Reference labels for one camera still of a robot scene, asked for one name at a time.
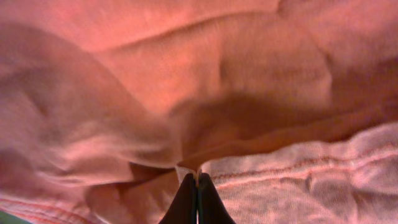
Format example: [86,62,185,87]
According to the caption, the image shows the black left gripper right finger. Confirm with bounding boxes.
[197,173,235,224]

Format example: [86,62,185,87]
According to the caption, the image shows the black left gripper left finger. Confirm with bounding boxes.
[159,174,197,224]

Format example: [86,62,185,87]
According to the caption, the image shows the orange soccer print t-shirt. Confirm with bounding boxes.
[1,0,397,223]

